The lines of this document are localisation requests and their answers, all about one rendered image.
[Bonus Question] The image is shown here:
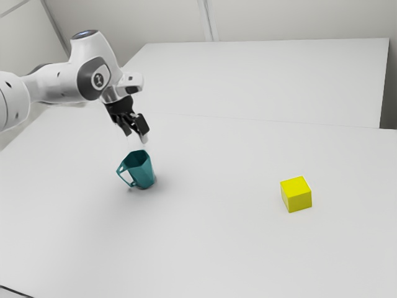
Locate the yellow cube block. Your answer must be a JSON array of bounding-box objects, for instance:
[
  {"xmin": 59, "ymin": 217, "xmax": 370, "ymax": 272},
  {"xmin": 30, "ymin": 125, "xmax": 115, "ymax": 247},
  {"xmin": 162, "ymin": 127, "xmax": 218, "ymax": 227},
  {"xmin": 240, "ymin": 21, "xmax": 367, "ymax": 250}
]
[{"xmin": 279, "ymin": 175, "xmax": 313, "ymax": 214}]

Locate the teal faceted mug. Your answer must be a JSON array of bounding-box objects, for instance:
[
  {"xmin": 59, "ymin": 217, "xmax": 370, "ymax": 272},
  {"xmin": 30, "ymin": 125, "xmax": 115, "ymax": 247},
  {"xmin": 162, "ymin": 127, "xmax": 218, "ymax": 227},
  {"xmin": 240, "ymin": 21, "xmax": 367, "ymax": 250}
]
[{"xmin": 116, "ymin": 149, "xmax": 156, "ymax": 190}]

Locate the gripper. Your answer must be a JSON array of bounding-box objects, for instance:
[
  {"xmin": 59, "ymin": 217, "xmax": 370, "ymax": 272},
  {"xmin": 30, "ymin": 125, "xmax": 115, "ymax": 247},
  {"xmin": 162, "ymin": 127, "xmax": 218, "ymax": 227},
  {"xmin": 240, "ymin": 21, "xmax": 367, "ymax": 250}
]
[{"xmin": 104, "ymin": 94, "xmax": 151, "ymax": 144}]

